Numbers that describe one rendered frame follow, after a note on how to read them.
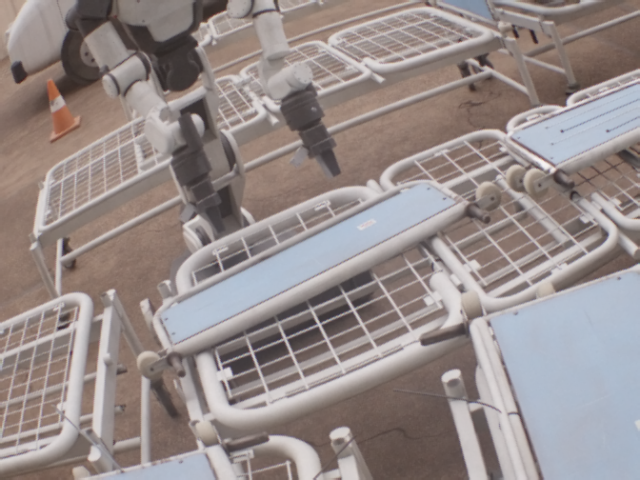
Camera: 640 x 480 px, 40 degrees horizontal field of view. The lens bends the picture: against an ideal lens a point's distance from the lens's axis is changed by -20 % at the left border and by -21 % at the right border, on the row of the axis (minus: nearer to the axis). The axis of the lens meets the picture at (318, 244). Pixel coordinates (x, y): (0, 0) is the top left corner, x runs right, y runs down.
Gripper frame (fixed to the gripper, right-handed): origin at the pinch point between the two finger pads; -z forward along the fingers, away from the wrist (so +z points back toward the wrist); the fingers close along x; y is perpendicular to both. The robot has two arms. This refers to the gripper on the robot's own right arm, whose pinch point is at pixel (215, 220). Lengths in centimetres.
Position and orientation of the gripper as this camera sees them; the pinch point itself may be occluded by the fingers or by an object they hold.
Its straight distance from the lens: 245.1
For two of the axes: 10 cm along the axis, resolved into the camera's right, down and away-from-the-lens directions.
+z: -4.4, -9.0, -0.5
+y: 8.8, -4.4, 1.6
